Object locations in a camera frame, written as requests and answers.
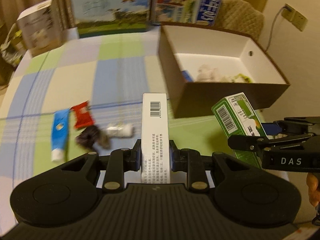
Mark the small white pill bottle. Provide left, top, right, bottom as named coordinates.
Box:
left=106, top=122, right=134, bottom=138

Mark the green white medicine box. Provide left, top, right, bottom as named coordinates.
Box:
left=211, top=91, right=269, bottom=168

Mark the long white carton box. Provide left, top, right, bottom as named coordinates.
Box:
left=141, top=93, right=171, bottom=184

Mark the blue cream tube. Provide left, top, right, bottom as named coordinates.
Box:
left=51, top=108, right=69, bottom=163

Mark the yellow snack packet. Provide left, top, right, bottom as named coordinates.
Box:
left=231, top=73, right=253, bottom=83

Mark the blue white medicine box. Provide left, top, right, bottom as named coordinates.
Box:
left=181, top=70, right=193, bottom=82

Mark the white knitted cloth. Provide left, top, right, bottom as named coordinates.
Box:
left=196, top=64, right=221, bottom=82

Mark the person's right hand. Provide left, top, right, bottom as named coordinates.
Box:
left=306, top=173, right=320, bottom=207

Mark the dark brown scrunchie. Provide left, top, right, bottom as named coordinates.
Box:
left=75, top=125, right=111, bottom=152

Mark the red candy wrapper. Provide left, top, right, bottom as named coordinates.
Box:
left=71, top=101, right=95, bottom=129

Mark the checkered bed sheet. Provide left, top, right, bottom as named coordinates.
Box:
left=1, top=27, right=228, bottom=195

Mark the brown cardboard storage box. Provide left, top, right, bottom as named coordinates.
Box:
left=158, top=22, right=290, bottom=118

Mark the beige quilted chair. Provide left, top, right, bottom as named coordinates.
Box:
left=214, top=0, right=265, bottom=41

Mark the green cow milk carton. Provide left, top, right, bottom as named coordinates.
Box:
left=71, top=0, right=150, bottom=38

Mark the white plastic bag clutter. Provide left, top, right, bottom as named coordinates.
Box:
left=1, top=23, right=27, bottom=68

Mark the humidifier product box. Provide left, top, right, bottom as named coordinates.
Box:
left=17, top=0, right=63, bottom=57

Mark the blue cartoon milk carton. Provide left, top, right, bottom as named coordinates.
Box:
left=150, top=0, right=222, bottom=26

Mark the white wall socket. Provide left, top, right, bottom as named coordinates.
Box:
left=281, top=4, right=308, bottom=32

